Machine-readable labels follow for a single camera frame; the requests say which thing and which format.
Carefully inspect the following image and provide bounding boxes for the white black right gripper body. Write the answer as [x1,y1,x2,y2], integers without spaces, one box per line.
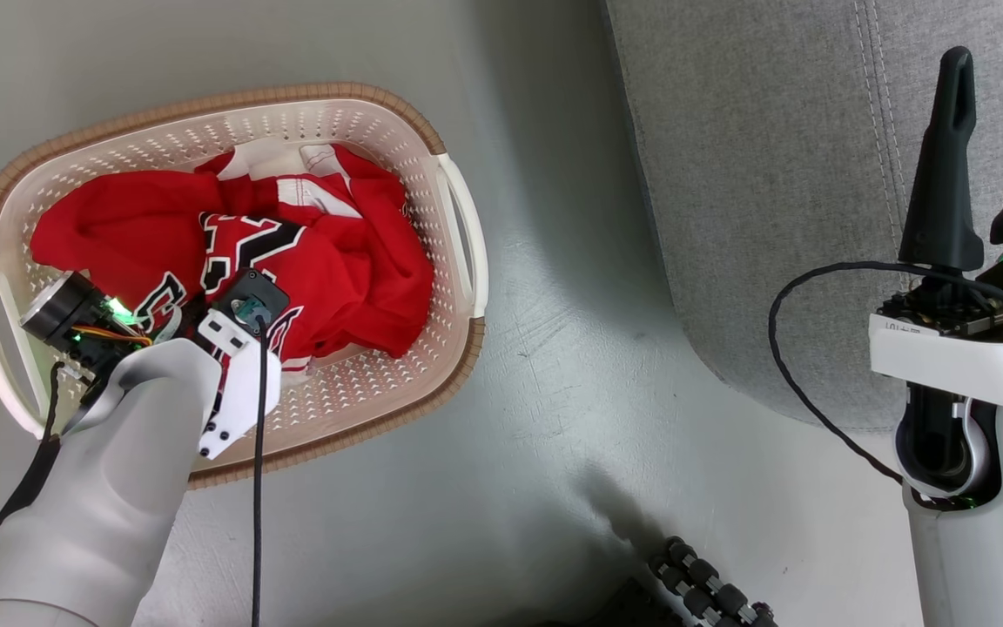
[868,247,1003,415]

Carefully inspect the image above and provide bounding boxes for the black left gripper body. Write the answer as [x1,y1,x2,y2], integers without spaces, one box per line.
[21,271,199,377]

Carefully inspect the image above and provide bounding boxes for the red jersey with black number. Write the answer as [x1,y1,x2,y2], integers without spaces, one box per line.
[29,150,436,361]

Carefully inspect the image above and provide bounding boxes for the beige perforated plastic laundry basket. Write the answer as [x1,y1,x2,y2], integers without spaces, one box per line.
[0,82,490,490]

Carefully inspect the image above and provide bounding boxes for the grey fabric sofa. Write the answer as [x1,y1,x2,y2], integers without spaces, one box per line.
[603,0,1003,434]

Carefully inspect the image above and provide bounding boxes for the black roller base wheel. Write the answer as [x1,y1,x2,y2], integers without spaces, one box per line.
[646,536,777,627]

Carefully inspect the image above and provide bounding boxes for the flat black left arm cable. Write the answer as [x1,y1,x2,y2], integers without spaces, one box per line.
[0,361,65,565]

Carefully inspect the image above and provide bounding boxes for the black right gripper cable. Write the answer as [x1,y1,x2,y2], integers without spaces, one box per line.
[767,260,1003,511]

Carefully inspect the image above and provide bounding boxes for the thin black camera cable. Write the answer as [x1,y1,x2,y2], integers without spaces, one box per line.
[250,315,270,627]

